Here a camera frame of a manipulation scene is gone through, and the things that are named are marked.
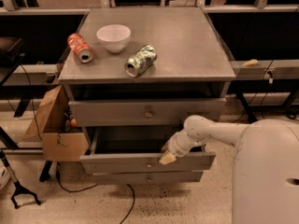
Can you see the white ceramic bowl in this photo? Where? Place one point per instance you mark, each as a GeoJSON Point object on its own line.
{"type": "Point", "coordinates": [114, 37]}

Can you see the black tripod stand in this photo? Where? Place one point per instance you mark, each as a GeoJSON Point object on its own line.
{"type": "Point", "coordinates": [19, 188]}

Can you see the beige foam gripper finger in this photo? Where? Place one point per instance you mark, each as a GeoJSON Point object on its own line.
{"type": "Point", "coordinates": [167, 158]}

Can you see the grey drawer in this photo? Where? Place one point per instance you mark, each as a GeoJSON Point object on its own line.
{"type": "Point", "coordinates": [144, 112]}
{"type": "Point", "coordinates": [137, 149]}
{"type": "Point", "coordinates": [148, 178]}

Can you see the green crushed soda can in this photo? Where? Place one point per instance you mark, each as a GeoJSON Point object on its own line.
{"type": "Point", "coordinates": [138, 63]}

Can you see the orange soda can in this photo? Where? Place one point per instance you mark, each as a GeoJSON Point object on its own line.
{"type": "Point", "coordinates": [81, 49]}

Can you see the grey metal rail bench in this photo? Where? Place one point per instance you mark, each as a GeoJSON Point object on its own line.
{"type": "Point", "coordinates": [276, 69]}

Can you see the beige foam scrap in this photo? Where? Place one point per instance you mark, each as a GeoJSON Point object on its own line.
{"type": "Point", "coordinates": [251, 62]}

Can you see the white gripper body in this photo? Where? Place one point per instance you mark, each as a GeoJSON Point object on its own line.
{"type": "Point", "coordinates": [176, 147]}

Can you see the brown cardboard box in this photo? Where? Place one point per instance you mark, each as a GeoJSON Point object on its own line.
{"type": "Point", "coordinates": [48, 127]}

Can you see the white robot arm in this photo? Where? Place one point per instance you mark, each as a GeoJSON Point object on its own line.
{"type": "Point", "coordinates": [265, 167]}

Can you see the grey drawer cabinet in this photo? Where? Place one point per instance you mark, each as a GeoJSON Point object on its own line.
{"type": "Point", "coordinates": [191, 63]}

